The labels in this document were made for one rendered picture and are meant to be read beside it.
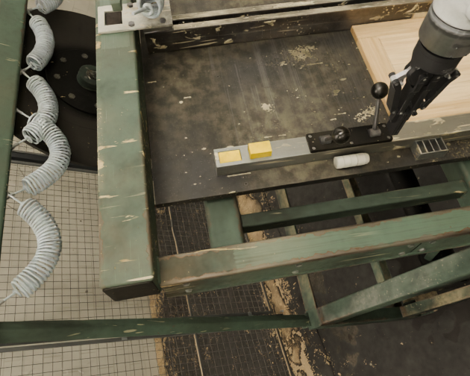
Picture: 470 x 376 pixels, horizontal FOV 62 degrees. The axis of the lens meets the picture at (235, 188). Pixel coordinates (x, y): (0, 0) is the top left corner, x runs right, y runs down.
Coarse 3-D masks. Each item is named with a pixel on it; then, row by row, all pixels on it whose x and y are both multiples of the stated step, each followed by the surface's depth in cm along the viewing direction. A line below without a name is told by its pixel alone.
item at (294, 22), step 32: (320, 0) 112; (352, 0) 112; (384, 0) 113; (416, 0) 112; (160, 32) 106; (192, 32) 107; (224, 32) 109; (256, 32) 111; (288, 32) 113; (320, 32) 115
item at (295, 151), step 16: (416, 128) 95; (432, 128) 95; (448, 128) 95; (464, 128) 95; (272, 144) 92; (288, 144) 92; (304, 144) 92; (384, 144) 93; (400, 144) 95; (240, 160) 90; (256, 160) 90; (272, 160) 91; (288, 160) 92; (304, 160) 94
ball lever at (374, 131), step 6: (378, 84) 85; (384, 84) 85; (372, 90) 86; (378, 90) 85; (384, 90) 85; (378, 96) 86; (384, 96) 86; (378, 102) 88; (378, 108) 89; (378, 114) 90; (372, 126) 92; (372, 132) 92; (378, 132) 92
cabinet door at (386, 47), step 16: (352, 32) 115; (368, 32) 113; (384, 32) 113; (400, 32) 113; (416, 32) 113; (368, 48) 110; (384, 48) 111; (400, 48) 111; (368, 64) 108; (384, 64) 107; (400, 64) 108; (464, 64) 108; (384, 80) 105; (464, 80) 105; (448, 96) 103; (464, 96) 103; (432, 112) 100; (448, 112) 100; (464, 112) 100
